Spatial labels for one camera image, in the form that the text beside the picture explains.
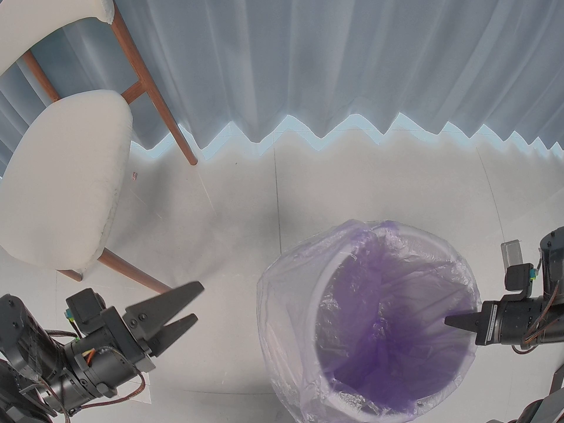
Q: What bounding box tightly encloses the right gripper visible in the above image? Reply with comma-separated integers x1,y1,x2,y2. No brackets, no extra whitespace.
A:
478,298,545,347

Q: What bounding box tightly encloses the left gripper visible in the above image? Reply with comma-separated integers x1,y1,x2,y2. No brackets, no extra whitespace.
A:
65,281,204,399

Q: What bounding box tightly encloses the purple plastic bag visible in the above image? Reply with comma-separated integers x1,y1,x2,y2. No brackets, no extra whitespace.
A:
257,219,482,423

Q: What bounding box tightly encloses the white trash bin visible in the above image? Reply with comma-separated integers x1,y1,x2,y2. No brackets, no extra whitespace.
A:
304,224,481,419

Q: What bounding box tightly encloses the white cushioned wooden chair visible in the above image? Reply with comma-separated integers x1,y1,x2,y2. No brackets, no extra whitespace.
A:
0,0,199,294

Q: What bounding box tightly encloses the pale blue curtain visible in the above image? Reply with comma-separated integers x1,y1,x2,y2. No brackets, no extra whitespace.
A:
0,0,564,166

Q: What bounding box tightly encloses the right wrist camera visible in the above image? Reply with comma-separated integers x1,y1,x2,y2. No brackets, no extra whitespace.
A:
498,263,536,303

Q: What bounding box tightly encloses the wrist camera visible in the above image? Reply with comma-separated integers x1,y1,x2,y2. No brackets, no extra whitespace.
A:
498,263,536,303
65,288,106,336

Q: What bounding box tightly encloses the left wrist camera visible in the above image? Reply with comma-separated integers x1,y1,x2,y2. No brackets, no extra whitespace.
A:
65,288,106,336

